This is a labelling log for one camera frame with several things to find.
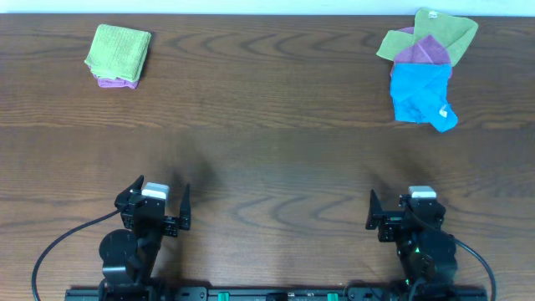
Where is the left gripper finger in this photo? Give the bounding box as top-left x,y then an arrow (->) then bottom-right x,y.
179,184 -> 191,231
114,175 -> 144,210

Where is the blue microfiber cloth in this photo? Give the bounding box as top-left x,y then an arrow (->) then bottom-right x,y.
390,64 -> 458,133

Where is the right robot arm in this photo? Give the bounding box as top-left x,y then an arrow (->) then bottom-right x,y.
365,186 -> 457,300

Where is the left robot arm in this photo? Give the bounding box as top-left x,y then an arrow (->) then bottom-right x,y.
98,176 -> 191,300

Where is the folded purple cloth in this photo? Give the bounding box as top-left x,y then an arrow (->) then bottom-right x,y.
92,71 -> 139,89

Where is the folded green cloth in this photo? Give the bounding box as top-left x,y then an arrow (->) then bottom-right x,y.
84,24 -> 151,82

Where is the crumpled purple cloth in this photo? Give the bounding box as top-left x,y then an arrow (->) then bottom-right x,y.
390,34 -> 452,82

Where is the crumpled green cloth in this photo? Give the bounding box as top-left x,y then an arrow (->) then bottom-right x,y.
376,8 -> 478,67

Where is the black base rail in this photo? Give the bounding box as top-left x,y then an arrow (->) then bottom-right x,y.
64,284 -> 489,301

